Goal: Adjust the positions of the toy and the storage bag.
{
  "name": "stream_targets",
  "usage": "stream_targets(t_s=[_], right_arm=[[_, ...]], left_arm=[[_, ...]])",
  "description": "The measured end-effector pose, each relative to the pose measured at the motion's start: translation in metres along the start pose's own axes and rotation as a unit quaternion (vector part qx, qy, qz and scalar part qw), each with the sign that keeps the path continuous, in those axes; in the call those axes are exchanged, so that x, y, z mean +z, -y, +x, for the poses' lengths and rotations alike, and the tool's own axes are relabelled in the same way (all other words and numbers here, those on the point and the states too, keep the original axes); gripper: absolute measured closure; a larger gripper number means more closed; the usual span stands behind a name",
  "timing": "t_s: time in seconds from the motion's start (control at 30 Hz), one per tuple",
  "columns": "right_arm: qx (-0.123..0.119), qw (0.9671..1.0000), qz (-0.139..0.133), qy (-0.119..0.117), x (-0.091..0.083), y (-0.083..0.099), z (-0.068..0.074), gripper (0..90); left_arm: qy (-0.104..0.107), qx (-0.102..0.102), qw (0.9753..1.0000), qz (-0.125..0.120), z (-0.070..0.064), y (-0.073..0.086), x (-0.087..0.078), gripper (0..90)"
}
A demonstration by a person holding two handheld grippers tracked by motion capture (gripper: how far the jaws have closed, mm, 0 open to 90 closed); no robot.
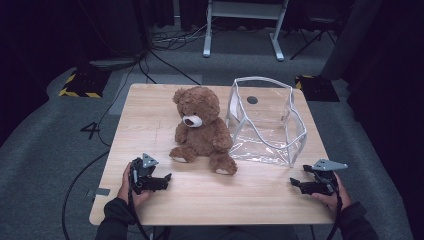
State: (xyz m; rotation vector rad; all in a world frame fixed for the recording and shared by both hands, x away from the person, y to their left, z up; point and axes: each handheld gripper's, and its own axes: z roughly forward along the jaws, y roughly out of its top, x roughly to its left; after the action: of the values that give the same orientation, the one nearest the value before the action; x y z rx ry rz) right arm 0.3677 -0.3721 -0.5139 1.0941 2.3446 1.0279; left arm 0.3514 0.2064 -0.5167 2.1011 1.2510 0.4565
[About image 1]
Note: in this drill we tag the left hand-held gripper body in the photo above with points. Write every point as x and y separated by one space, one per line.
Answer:
144 171

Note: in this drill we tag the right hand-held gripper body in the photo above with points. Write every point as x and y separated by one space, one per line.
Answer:
325 176

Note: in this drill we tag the clear plastic container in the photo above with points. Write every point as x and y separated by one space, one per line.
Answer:
266 133

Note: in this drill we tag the brown teddy bear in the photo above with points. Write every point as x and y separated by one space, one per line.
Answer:
203 133

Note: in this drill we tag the person's left hand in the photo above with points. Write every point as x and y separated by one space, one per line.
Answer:
125 188

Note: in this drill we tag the person's right hand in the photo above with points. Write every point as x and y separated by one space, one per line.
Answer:
336 200

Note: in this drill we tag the grey tape strip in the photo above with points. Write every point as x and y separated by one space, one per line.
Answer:
99 192

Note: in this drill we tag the black yellow striped floor plate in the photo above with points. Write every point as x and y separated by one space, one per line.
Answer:
83 83
316 88

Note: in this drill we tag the person's dark lap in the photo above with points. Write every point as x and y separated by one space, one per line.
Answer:
226 233

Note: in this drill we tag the black round table grommet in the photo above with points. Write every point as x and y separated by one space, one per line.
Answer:
252 100

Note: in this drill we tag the black tripod stand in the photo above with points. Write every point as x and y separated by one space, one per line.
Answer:
315 33

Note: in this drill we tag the white metal desk frame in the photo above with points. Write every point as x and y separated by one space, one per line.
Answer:
245 13

